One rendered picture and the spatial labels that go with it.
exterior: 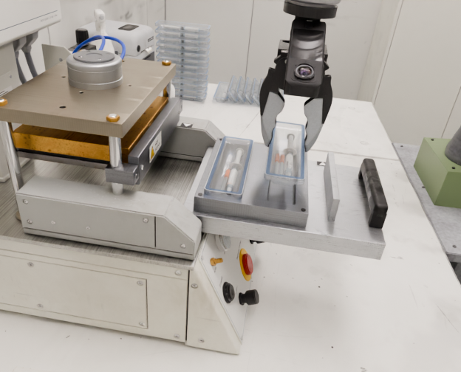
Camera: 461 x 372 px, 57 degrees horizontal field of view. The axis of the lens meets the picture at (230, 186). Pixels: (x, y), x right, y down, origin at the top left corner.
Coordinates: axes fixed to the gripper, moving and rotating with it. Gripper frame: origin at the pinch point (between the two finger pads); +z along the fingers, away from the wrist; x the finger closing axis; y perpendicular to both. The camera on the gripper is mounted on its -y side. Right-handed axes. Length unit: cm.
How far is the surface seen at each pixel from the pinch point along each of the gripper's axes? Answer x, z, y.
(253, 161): 5.0, 5.4, 2.7
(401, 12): -58, 9, 206
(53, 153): 32.9, 1.7, -10.3
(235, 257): 5.8, 21.9, -3.2
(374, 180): -14.2, 3.9, -0.5
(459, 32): -93, 16, 207
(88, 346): 26.2, 29.8, -20.2
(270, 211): 1.1, 6.0, -10.2
